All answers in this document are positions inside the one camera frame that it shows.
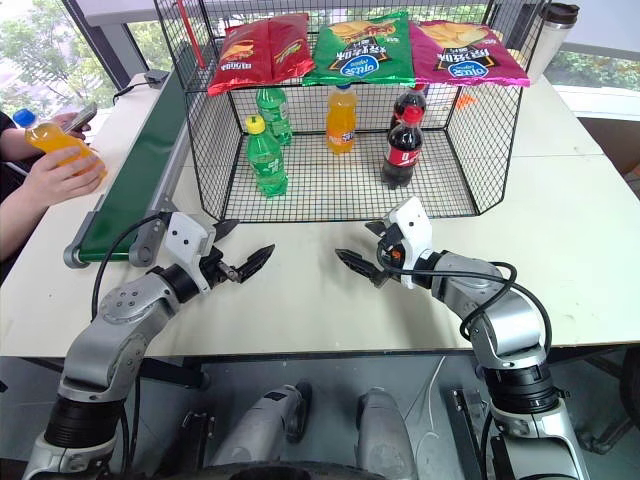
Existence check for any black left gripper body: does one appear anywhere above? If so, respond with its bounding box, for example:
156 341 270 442
198 247 241 292

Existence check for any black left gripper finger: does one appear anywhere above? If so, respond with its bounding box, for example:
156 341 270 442
213 219 241 246
234 243 277 284

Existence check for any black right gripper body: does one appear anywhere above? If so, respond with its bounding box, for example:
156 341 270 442
376 224 405 282

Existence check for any dark smartphone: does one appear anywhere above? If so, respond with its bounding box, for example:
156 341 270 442
61 101 99 134

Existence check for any orange soda bottle blue cap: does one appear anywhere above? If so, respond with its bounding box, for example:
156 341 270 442
12 108 109 184

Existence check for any green conveyor belt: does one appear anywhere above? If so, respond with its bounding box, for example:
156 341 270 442
63 42 202 270

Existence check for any person's right hand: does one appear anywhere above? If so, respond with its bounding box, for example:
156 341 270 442
25 144 102 207

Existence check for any person's left hand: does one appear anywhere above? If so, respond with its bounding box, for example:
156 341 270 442
51 111 95 147

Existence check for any cola bottle red cap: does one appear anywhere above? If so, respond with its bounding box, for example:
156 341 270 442
390 82 429 136
380 105 426 191

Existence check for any green soda bottle yellow cap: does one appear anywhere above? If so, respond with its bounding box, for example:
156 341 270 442
245 114 291 199

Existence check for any silver left robot thigh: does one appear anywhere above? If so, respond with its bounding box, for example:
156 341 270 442
209 382 314 472

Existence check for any silver robot thigh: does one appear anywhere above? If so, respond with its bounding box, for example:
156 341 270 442
356 388 419 480
209 382 314 472

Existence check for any silver right robot thigh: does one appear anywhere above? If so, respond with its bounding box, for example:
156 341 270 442
356 388 419 480

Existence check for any red chip bag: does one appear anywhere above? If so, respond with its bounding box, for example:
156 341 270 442
206 21 275 98
266 13 317 82

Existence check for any green chip bag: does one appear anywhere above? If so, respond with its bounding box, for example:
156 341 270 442
301 10 417 88

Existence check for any magenta chip bag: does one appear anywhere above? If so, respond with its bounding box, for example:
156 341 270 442
408 19 532 89

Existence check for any red rod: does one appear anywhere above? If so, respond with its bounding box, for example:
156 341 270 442
176 0 207 69

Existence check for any white tumbler dark lid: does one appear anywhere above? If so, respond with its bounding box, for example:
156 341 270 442
526 2 582 87

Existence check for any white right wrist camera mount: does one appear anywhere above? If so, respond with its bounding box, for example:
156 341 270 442
381 195 434 292

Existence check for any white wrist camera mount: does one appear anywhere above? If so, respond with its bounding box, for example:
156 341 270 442
381 195 434 292
163 210 217 295

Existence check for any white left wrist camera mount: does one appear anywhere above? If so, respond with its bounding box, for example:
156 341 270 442
163 210 217 295

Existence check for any black wire mesh cage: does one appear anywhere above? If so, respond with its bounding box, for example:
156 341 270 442
152 0 527 225

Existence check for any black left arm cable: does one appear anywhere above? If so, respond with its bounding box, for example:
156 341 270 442
90 211 167 322

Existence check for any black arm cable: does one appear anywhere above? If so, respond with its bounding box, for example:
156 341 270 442
384 259 556 366
90 211 167 322

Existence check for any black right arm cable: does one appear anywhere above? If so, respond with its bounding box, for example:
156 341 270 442
384 259 556 366

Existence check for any thin white cable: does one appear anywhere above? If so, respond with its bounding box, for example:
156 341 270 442
403 356 449 422

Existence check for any black power adapter cable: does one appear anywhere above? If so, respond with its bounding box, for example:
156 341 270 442
111 81 151 107

